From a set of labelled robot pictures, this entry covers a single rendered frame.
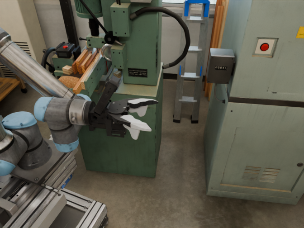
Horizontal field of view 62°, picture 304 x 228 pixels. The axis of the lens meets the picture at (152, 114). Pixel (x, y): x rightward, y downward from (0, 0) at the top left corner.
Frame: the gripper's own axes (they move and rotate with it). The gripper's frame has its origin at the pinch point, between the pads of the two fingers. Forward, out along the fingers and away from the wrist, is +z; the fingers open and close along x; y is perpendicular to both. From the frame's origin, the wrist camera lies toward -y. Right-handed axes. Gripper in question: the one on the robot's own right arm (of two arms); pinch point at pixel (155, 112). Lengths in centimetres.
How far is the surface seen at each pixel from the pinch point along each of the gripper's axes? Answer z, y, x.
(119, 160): -36, 97, -83
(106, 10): -38, -12, -83
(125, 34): -25, -2, -72
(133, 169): -26, 106, -84
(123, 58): -27, 11, -73
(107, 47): -38, 7, -79
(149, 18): -14, -10, -79
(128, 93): -25, 34, -75
